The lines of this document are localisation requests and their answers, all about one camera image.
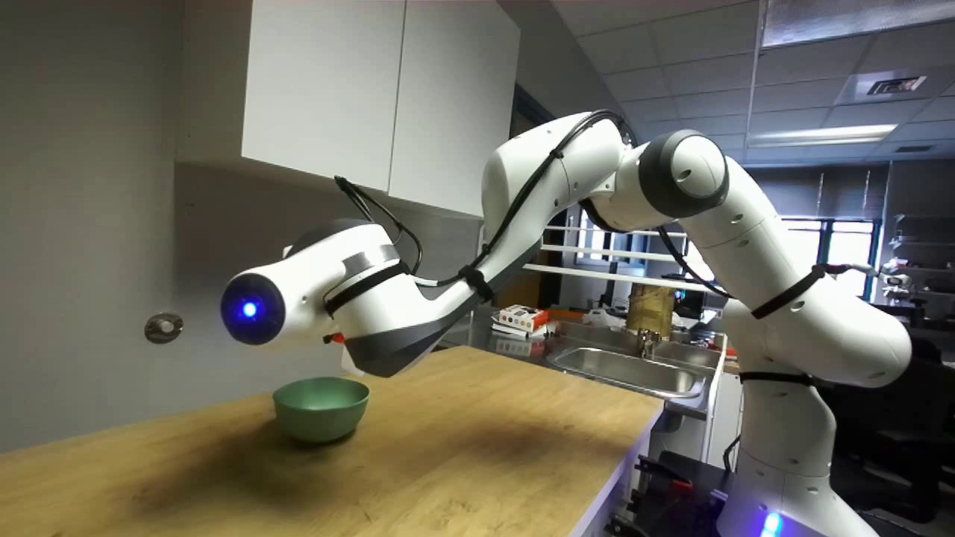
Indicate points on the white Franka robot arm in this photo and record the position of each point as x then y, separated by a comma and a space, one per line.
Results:
778, 259

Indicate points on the teal green bowl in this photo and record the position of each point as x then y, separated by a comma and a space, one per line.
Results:
317, 412

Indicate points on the red and white box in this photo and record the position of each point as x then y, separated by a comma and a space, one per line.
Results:
525, 320

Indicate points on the brown paper bag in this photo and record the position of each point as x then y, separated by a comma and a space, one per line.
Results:
653, 313

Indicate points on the stainless steel sink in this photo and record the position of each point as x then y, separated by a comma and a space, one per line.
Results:
629, 371

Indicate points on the black equipment under table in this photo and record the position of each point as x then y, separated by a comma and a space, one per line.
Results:
675, 495

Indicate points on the rectangular ceiling light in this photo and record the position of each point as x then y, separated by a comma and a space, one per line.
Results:
823, 135

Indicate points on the ceiling air vent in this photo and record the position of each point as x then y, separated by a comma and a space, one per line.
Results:
884, 86

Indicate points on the white wall cabinet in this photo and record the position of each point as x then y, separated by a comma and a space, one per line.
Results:
317, 90

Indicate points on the round grey wall knob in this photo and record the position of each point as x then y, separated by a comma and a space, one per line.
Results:
162, 327

